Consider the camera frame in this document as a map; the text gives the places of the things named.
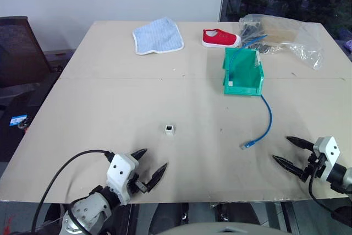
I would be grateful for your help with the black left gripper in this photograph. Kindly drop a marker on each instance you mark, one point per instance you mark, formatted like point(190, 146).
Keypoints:
point(136, 186)

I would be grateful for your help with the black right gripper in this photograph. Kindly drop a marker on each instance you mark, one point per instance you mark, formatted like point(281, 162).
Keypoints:
point(312, 169)

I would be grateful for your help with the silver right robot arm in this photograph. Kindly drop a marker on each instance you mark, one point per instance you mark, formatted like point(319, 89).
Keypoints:
point(339, 178)

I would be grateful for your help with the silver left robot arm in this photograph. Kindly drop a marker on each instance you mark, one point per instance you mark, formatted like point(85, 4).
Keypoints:
point(90, 210)

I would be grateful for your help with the small white cube adapter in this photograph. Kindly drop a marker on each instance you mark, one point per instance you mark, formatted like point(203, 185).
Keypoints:
point(170, 130)

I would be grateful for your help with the grey rounded robot body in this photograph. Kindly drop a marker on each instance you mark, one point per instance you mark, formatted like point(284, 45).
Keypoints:
point(220, 229)

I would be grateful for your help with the green plastic storage bin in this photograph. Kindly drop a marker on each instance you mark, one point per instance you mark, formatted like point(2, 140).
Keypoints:
point(243, 67)

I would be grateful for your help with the clear plastic bag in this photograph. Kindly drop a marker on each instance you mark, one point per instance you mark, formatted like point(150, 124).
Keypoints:
point(308, 42)

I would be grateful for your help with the light blue striped cloth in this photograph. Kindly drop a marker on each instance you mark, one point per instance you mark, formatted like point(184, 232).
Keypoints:
point(159, 35)

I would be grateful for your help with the black parts in bag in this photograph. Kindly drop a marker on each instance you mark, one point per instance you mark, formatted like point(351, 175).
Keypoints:
point(250, 30)

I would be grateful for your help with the blue label card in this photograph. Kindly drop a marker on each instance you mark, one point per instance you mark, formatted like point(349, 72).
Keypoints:
point(18, 120)

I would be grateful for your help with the red child's sneaker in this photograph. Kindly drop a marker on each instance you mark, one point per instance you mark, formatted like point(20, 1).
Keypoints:
point(220, 38)

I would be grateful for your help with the dark glass window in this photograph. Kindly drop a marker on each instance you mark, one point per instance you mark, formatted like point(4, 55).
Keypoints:
point(288, 1)

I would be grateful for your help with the dark office chair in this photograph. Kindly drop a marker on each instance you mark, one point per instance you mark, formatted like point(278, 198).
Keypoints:
point(19, 50)

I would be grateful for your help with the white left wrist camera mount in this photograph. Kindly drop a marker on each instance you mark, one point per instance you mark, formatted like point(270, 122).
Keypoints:
point(121, 169)

